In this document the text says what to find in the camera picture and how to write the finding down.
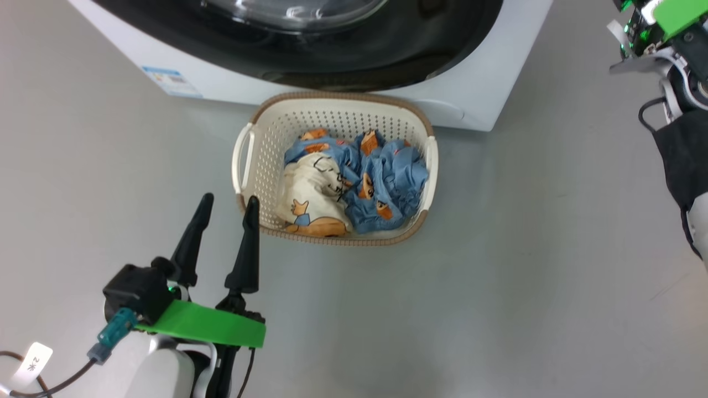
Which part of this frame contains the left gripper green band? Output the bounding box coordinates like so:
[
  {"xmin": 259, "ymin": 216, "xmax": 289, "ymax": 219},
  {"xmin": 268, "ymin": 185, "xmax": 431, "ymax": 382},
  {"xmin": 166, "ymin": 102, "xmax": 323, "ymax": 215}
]
[{"xmin": 136, "ymin": 193, "xmax": 267, "ymax": 349}]

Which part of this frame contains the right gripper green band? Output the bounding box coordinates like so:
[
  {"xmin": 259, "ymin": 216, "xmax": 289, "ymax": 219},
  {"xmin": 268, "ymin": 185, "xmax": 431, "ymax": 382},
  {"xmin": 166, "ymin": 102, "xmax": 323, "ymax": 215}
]
[{"xmin": 613, "ymin": 0, "xmax": 708, "ymax": 57}]

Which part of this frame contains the cream bear-print garment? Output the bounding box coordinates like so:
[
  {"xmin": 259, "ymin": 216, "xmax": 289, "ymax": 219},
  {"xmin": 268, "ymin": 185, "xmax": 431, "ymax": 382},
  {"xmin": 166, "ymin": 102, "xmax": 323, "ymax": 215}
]
[{"xmin": 275, "ymin": 154, "xmax": 355, "ymax": 238}]

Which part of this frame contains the blue bear-print garment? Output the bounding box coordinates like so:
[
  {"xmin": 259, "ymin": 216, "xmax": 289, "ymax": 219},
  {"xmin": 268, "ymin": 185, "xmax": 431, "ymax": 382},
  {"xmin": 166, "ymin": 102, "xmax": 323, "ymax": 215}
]
[{"xmin": 284, "ymin": 128, "xmax": 430, "ymax": 234}]

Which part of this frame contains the dark glass washing machine door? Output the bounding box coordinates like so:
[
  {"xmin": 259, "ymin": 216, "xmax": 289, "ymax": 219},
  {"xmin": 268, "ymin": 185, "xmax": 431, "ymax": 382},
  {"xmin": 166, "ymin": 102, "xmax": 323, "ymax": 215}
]
[{"xmin": 91, "ymin": 0, "xmax": 504, "ymax": 93}]

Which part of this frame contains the cream perforated laundry basket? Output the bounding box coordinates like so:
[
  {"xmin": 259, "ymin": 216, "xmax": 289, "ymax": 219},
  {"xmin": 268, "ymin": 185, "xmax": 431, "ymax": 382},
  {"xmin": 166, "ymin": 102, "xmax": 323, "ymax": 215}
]
[{"xmin": 231, "ymin": 91, "xmax": 439, "ymax": 247}]

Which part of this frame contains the white front-load washing machine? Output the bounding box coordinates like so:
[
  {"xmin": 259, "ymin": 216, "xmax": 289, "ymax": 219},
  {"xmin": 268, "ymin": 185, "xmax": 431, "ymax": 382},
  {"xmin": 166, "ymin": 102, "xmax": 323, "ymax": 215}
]
[{"xmin": 67, "ymin": 0, "xmax": 554, "ymax": 132}]

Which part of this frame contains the blue energy label sticker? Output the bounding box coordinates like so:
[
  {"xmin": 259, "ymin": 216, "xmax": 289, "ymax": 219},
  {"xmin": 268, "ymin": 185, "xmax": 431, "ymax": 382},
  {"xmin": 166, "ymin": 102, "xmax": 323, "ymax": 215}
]
[{"xmin": 141, "ymin": 66, "xmax": 204, "ymax": 99}]

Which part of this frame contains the thin black cable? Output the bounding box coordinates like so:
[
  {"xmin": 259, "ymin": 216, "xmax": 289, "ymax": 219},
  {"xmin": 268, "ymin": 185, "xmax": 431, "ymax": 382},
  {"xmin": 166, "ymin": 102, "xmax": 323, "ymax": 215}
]
[
  {"xmin": 638, "ymin": 97, "xmax": 667, "ymax": 132},
  {"xmin": 237, "ymin": 347, "xmax": 256, "ymax": 398}
]

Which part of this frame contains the white paper cable tag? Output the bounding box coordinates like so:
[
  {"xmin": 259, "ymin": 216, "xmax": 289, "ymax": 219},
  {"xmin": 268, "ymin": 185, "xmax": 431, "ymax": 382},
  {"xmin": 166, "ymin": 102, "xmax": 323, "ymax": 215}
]
[{"xmin": 10, "ymin": 342, "xmax": 54, "ymax": 387}]

